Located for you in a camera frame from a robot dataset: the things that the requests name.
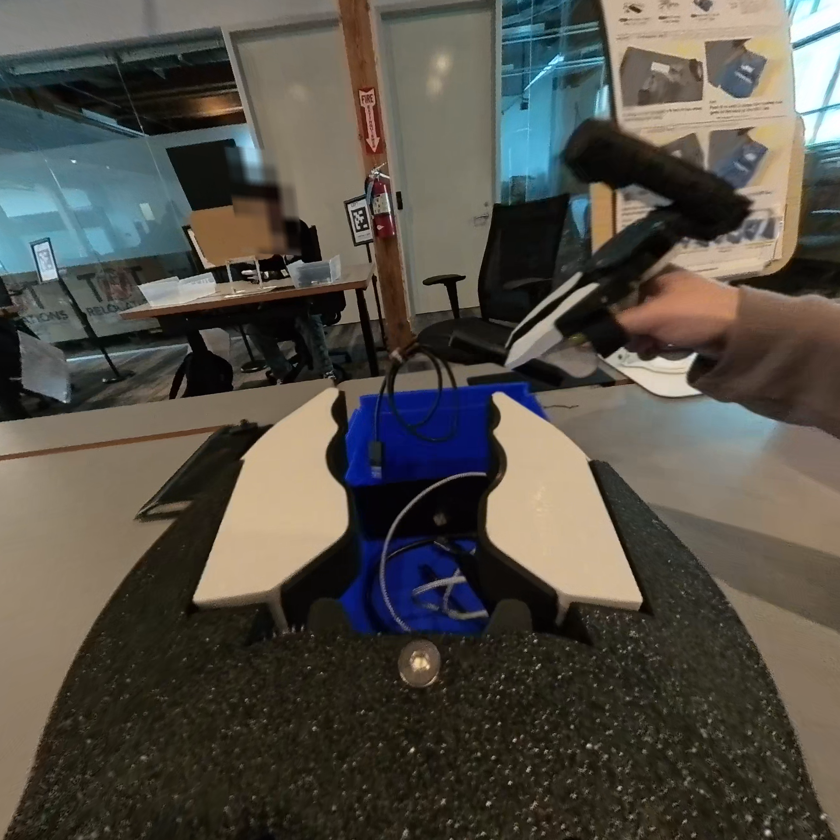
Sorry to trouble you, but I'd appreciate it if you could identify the dark wall screen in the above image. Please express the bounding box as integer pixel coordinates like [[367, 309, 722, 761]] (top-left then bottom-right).
[[164, 138, 238, 212]]

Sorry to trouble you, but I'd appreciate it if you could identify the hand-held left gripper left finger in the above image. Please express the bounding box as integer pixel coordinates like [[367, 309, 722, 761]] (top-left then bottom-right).
[[192, 386, 361, 630]]

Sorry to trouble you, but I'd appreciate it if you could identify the white braided cable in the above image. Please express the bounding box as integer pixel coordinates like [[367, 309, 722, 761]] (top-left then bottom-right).
[[377, 472, 492, 636]]

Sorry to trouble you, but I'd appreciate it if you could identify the blue plastic bin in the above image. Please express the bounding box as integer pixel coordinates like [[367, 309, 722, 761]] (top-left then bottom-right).
[[340, 381, 551, 637]]

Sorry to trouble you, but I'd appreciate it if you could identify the black usb cable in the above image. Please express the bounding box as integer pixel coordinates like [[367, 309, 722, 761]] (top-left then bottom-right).
[[366, 344, 462, 480]]

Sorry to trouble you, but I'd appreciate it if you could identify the black device box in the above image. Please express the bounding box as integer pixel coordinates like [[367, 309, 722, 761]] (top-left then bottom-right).
[[353, 481, 490, 540]]

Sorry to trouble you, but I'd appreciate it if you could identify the red fire extinguisher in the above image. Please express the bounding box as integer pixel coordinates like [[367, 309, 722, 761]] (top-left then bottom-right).
[[365, 164, 399, 241]]

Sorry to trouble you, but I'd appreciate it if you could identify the black flat pad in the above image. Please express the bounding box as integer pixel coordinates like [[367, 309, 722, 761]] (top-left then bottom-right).
[[134, 419, 275, 524]]

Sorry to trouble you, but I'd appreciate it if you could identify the black backpack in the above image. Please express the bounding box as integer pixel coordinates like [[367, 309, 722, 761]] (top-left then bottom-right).
[[168, 350, 235, 401]]

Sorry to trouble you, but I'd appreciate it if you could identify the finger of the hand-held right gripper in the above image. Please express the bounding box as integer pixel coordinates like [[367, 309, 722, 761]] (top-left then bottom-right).
[[514, 273, 593, 350], [504, 320, 567, 367]]

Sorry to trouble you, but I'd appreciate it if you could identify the person's right forearm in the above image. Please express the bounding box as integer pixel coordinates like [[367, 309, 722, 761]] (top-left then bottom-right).
[[688, 285, 840, 439]]

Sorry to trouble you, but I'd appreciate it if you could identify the black and white marker sign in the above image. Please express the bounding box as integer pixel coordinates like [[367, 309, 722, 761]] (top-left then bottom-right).
[[344, 195, 375, 248]]

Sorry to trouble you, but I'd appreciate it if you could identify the person's right hand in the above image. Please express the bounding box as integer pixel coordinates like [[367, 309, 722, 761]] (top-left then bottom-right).
[[617, 268, 742, 361]]

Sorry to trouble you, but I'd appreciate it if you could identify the clear plastic container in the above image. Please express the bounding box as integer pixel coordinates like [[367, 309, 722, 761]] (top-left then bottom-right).
[[287, 255, 343, 290], [136, 274, 219, 308]]

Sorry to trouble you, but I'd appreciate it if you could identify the cardboard box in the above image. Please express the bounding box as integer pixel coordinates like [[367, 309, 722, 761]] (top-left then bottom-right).
[[189, 205, 291, 271]]

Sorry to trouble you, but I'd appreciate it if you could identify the white door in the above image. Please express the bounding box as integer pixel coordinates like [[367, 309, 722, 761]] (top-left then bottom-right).
[[379, 5, 498, 324]]

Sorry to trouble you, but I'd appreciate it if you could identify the wooden post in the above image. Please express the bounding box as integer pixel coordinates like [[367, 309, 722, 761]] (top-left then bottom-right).
[[336, 0, 419, 358]]

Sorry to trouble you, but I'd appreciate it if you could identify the black office chair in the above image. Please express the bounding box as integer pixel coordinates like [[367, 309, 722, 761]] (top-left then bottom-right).
[[416, 193, 573, 367]]

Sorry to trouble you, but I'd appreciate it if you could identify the instruction poster stand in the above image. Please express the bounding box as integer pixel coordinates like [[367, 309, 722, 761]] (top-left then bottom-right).
[[591, 0, 807, 400]]

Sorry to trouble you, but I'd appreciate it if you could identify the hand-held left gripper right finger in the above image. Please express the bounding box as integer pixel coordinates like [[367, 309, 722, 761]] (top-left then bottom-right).
[[481, 391, 644, 626]]

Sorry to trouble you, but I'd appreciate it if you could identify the red fire sign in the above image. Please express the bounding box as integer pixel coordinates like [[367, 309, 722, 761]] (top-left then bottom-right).
[[357, 87, 386, 158]]

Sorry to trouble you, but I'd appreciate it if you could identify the wooden desk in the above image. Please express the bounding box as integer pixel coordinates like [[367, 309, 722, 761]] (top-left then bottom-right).
[[120, 262, 383, 383]]

